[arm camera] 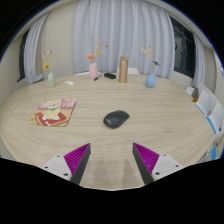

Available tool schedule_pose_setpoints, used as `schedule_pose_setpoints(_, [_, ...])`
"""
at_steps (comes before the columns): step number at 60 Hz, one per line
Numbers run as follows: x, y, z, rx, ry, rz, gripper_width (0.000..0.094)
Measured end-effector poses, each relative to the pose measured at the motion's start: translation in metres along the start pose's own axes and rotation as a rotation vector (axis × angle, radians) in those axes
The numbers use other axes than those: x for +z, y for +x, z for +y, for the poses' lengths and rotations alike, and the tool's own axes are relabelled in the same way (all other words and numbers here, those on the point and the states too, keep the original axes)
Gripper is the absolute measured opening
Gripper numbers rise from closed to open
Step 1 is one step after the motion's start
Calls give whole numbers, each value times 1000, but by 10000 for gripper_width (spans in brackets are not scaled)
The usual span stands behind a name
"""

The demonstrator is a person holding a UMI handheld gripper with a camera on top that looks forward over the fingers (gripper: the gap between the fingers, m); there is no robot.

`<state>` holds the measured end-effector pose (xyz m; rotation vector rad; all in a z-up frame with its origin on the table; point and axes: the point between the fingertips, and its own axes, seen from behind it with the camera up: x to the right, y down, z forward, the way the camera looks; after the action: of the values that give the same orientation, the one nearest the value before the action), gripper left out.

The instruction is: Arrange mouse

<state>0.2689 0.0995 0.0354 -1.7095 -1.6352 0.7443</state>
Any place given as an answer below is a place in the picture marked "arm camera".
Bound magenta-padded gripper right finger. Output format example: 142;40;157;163
132;142;184;186

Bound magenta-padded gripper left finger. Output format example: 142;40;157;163
41;142;92;186

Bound black computer mouse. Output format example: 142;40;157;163
102;109;130;130

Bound cartoon print mouse pad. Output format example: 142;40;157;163
28;97;78;128

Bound blue vase with dried flowers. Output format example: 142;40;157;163
140;45;161;89

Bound green vase with yellow flowers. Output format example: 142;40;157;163
41;50;59;88

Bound white chair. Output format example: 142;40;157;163
116;67;140;76
74;70;101;76

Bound black oblong case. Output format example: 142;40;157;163
103;72;117;80

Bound pink vase with orange flowers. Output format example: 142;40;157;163
86;41;109;80

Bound tall gold bottle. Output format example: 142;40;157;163
118;55;129;84

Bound narrow white curtain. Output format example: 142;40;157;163
192;33;207;88
23;12;51;86

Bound dark window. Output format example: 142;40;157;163
17;29;31;83
169;16;198;79

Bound wide white curtain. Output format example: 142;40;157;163
72;0;176;80

